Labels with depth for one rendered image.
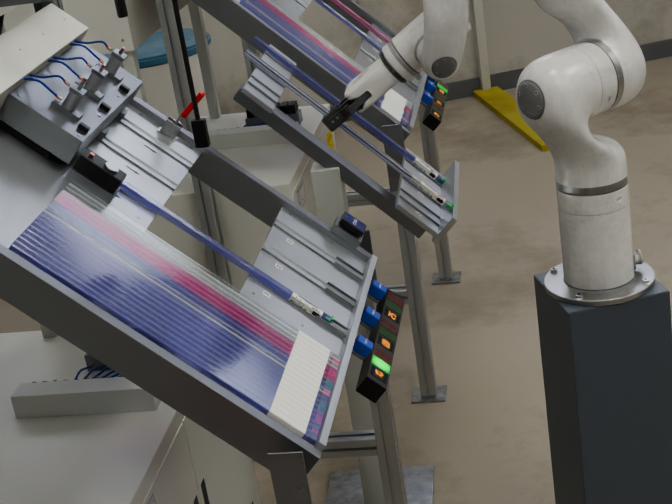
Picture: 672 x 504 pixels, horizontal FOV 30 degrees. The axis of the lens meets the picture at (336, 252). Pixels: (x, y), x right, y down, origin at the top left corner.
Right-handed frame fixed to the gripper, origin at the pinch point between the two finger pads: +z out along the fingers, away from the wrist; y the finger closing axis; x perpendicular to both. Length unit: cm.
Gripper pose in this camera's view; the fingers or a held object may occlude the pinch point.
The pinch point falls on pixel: (335, 117)
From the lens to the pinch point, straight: 244.8
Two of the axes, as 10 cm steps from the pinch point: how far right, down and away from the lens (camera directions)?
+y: -1.0, 3.9, -9.1
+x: 6.8, 7.0, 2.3
